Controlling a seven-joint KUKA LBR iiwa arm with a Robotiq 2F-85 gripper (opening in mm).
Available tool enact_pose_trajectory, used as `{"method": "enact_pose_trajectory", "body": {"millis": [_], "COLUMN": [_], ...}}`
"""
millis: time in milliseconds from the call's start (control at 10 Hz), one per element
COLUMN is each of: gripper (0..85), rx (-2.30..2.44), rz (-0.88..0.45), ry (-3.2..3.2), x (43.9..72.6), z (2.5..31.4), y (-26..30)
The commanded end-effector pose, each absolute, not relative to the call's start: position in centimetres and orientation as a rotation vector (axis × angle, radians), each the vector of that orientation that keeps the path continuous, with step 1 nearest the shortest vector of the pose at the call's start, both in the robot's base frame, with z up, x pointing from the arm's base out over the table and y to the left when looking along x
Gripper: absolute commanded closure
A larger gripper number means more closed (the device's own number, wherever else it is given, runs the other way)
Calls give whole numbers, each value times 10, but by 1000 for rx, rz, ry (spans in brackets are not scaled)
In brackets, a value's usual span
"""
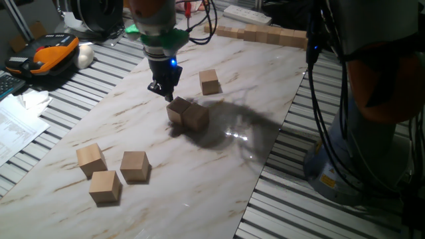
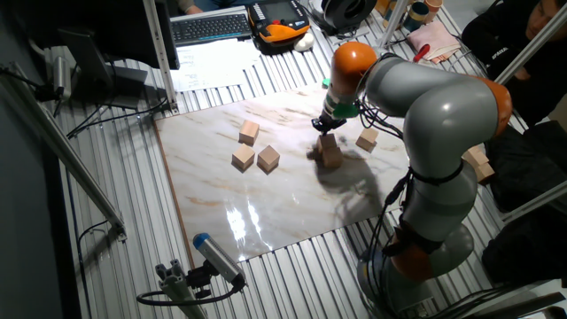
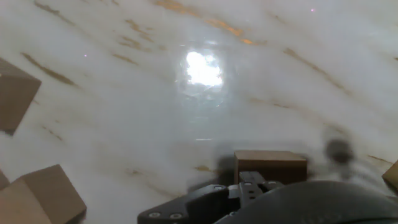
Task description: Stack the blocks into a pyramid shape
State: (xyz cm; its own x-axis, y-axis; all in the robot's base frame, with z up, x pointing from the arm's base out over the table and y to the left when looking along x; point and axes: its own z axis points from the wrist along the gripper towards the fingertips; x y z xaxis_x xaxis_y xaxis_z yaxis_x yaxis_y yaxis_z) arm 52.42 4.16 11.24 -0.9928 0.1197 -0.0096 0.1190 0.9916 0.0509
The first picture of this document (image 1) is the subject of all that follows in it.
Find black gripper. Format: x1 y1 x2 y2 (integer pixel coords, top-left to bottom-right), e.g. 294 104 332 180
147 56 183 103

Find large wooden cube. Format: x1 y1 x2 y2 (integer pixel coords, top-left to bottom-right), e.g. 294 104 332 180
266 27 282 46
255 25 270 44
181 102 211 132
199 68 220 96
243 25 258 42
88 170 122 204
120 151 151 183
278 29 296 47
291 29 309 49
76 143 108 179
165 96 193 126

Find marble pattern board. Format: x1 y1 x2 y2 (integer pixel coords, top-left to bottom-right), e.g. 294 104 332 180
0 9 315 239

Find pink folded cloth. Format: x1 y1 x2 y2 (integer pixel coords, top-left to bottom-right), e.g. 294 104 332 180
175 0 210 13

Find black round spool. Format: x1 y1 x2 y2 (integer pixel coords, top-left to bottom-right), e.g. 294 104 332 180
70 0 124 34

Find white power strip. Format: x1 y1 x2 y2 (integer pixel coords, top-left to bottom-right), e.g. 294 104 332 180
222 4 273 27

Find orange black teach pendant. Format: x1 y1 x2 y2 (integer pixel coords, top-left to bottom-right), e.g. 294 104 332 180
5 33 80 79

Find crumpled white tissue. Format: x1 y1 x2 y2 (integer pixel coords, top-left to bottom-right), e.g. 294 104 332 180
18 89 54 117

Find brown cardboard piece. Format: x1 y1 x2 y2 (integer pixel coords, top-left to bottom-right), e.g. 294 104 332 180
29 21 47 39
9 35 26 52

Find black bag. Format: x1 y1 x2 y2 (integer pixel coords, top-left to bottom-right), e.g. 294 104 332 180
262 0 313 33

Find printed paper sheets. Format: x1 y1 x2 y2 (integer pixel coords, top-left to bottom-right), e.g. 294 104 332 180
0 94 51 167

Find black keyboard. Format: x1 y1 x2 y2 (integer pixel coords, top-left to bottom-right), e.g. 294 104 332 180
0 70 27 102

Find grey metal base plate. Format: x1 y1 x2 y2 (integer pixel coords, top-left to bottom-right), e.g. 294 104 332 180
64 15 136 47

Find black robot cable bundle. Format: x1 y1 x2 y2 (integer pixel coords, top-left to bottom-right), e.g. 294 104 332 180
175 0 425 233

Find slanted aluminium frame beam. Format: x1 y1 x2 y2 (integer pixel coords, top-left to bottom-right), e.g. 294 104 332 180
2 0 34 42

